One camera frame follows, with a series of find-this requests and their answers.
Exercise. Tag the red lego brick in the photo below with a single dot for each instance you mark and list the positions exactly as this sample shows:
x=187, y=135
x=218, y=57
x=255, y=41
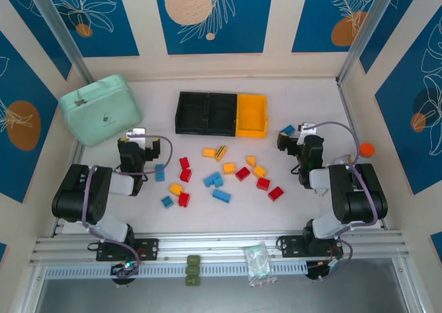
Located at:
x=242, y=173
x=276, y=193
x=263, y=183
x=186, y=175
x=184, y=199
x=184, y=162

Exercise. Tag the blue L-shaped lego piece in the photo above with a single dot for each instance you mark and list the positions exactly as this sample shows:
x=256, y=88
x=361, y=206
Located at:
x=213, y=179

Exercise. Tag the long blue lego brick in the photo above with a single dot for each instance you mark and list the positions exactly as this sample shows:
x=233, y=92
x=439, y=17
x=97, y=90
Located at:
x=222, y=196

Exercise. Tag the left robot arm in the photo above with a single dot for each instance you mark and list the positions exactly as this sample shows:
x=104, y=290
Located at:
x=76, y=195

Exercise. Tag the mint green zip case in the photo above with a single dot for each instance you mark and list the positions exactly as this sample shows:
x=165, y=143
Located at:
x=100, y=109

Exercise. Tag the yellow plastic bin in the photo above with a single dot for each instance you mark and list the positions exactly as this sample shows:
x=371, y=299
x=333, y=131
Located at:
x=250, y=114

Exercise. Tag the small bottle orange cap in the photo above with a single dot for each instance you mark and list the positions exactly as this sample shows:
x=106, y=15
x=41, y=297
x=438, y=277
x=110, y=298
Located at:
x=366, y=149

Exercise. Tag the small electronics board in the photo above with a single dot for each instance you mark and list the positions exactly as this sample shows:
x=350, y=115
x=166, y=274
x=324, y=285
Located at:
x=125, y=267
x=323, y=268

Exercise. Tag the green square button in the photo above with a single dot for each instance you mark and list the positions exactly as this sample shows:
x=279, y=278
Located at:
x=193, y=259
x=193, y=269

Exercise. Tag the clear plastic bag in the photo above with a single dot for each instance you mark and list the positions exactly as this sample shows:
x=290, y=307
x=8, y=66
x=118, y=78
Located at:
x=258, y=263

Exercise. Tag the blue floral wall panel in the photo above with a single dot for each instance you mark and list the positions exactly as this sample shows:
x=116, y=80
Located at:
x=114, y=33
x=386, y=40
x=41, y=40
x=2, y=252
x=397, y=137
x=436, y=245
x=20, y=85
x=241, y=33
x=310, y=23

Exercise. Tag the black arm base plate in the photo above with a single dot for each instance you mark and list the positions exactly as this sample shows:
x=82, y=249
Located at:
x=152, y=249
x=288, y=247

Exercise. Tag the aluminium mounting rail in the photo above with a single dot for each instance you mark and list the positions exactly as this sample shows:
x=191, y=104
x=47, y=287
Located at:
x=214, y=244

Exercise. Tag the aluminium frame post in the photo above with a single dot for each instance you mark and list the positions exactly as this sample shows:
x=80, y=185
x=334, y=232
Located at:
x=362, y=29
x=58, y=26

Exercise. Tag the green clip on rail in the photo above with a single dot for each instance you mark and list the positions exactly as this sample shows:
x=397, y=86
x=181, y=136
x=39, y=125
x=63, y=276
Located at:
x=192, y=280

